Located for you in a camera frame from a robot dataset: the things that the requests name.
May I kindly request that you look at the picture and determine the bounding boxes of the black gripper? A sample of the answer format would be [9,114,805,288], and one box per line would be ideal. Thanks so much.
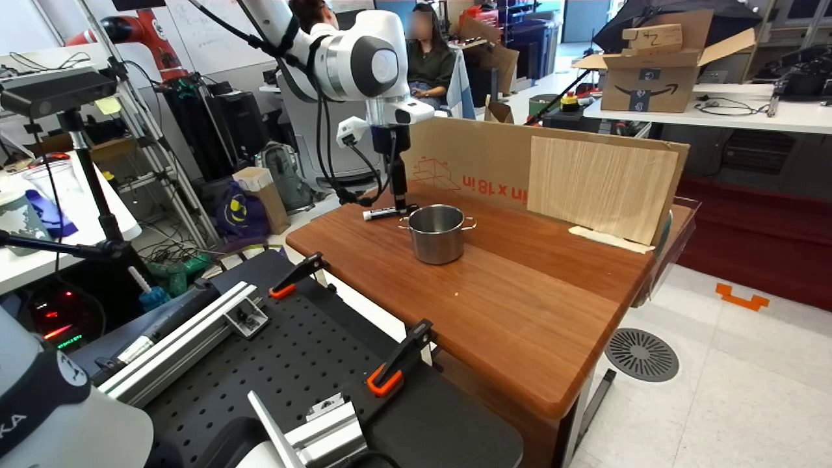
[369,121,413,216]

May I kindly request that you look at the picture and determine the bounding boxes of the black white Expo marker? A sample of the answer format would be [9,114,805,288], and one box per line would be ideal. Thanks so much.
[363,205,412,223]

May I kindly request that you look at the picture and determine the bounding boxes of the silver metal pot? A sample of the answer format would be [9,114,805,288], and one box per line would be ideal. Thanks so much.
[399,201,480,269]

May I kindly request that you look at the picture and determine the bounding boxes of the brown cardboard panel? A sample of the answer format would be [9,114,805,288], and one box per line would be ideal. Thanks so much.
[402,114,695,251]

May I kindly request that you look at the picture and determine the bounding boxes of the woman in dark top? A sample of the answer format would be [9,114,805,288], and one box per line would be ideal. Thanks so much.
[404,0,460,112]

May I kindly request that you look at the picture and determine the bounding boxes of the small plain cardboard box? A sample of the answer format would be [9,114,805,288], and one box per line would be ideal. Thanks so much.
[233,164,294,238]

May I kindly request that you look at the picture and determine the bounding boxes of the black orange bar clamp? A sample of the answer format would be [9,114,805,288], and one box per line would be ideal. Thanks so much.
[266,251,331,305]
[363,317,438,400]

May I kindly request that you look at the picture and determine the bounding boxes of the blue bag yellow logo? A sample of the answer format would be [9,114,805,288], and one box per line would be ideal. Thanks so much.
[204,178,273,251]

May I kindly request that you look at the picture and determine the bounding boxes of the black umbrella stand pole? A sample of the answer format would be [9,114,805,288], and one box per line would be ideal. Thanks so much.
[525,65,595,126]

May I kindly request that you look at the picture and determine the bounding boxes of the black equipment case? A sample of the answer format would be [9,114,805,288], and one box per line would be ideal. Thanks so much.
[165,78,272,186]

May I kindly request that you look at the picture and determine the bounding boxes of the red yellow emergency stop button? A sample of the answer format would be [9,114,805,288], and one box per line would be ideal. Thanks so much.
[556,86,586,114]

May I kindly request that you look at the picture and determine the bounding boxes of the light wooden panel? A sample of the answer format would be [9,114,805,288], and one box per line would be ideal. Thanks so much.
[525,132,684,247]

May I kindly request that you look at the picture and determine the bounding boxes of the black perforated base board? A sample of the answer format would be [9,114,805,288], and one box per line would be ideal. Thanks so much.
[69,247,528,468]

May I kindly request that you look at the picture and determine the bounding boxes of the white paper strip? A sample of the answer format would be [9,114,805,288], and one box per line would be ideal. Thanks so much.
[568,223,659,257]

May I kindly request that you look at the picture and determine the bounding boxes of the green tool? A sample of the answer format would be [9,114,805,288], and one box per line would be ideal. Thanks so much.
[142,252,216,301]

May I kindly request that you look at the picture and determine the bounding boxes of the open Amazon cardboard box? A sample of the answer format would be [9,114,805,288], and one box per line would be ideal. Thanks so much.
[573,9,759,114]

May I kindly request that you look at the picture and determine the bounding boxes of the black photo umbrella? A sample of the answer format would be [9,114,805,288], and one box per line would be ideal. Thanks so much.
[594,0,766,56]

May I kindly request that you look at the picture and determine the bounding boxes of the grey metal desk leg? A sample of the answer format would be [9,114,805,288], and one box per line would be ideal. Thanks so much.
[568,368,620,463]

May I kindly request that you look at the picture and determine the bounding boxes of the round metal floor drain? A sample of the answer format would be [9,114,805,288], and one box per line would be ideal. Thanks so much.
[603,325,684,386]

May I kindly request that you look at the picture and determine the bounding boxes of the red machine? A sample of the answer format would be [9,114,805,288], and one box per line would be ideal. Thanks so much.
[101,5,190,86]

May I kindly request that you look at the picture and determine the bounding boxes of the black tripod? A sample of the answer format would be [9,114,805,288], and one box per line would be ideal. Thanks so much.
[0,106,152,272]

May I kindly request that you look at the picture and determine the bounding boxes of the white side table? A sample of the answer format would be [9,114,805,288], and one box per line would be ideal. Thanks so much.
[0,152,145,298]

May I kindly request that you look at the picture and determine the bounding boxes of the white grey office table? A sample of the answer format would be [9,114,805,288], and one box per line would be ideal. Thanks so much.
[581,80,832,205]

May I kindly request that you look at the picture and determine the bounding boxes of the blue cloth item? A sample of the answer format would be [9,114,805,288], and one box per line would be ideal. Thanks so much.
[25,187,80,242]

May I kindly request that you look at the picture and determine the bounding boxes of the black controller red lights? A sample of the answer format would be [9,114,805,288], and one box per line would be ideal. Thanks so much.
[17,282,113,355]

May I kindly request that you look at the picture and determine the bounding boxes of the black bag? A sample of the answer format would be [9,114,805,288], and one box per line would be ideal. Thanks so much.
[762,41,832,104]

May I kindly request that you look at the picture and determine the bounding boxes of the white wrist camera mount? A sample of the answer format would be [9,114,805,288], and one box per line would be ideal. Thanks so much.
[337,114,374,148]

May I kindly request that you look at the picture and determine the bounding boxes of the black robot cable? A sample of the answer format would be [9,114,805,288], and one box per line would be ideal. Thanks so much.
[309,80,390,209]

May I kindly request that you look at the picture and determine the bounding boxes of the aluminium extrusion rail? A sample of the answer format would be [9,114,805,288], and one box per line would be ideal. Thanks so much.
[95,278,273,411]
[244,387,373,468]

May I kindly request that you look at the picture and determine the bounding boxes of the black camera on tripod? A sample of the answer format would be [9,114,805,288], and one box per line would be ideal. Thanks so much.
[0,65,121,121]

